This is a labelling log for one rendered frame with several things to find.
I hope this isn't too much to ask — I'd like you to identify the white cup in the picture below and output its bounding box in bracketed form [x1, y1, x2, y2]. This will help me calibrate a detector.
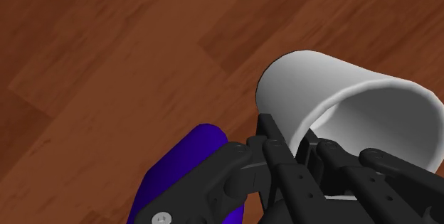
[255, 50, 444, 174]

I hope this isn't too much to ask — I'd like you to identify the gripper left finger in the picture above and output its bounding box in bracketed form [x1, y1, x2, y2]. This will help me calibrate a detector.
[133, 113, 334, 224]

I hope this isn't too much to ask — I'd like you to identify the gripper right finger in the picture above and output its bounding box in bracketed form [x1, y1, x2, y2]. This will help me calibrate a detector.
[297, 129, 444, 224]

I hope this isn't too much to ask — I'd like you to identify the purple rounded object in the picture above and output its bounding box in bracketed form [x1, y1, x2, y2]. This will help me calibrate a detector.
[126, 123, 245, 224]

